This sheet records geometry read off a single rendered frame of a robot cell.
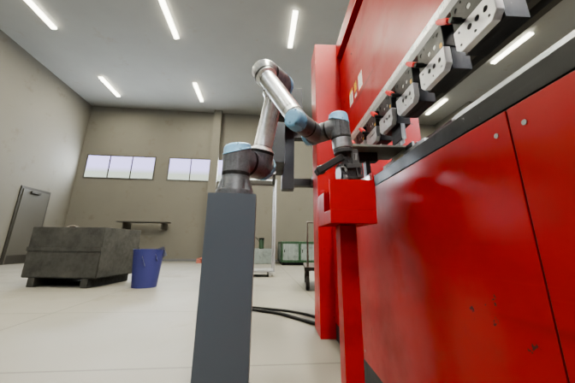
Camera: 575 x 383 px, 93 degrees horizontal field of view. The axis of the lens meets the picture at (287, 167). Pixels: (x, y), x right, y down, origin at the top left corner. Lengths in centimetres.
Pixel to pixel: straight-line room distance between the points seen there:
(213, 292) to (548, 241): 89
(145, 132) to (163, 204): 309
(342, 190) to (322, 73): 165
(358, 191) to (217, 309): 62
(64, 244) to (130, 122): 830
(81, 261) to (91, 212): 748
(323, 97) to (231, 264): 167
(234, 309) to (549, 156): 92
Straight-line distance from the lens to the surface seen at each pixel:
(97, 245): 475
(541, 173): 58
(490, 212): 66
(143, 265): 446
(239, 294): 104
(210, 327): 107
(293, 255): 877
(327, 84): 243
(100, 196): 1225
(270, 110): 129
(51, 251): 519
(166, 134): 1206
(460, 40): 99
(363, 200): 97
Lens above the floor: 59
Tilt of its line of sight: 16 degrees up
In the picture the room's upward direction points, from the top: 1 degrees clockwise
